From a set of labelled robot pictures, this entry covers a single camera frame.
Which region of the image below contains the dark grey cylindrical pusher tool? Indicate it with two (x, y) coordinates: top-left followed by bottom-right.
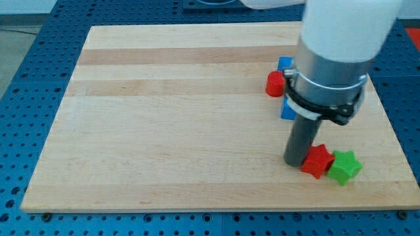
(283, 116), (322, 167)

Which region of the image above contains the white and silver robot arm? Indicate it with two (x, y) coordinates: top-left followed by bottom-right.
(283, 0), (403, 167)

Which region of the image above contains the blue block lower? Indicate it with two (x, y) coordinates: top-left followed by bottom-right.
(280, 96), (297, 121)

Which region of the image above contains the red star block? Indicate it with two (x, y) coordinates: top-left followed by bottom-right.
(301, 144), (335, 179)

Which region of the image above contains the green star block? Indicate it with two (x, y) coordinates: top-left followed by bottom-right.
(326, 151), (363, 186)

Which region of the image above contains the red cylinder block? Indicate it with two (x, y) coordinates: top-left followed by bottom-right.
(265, 71), (285, 97)

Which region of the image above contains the blue cube block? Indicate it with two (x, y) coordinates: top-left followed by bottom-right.
(277, 56), (293, 71)

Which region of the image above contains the wooden board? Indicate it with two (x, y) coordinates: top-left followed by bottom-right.
(20, 22), (419, 213)

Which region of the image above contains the black clamp ring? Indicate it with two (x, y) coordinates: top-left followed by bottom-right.
(282, 67), (368, 127)

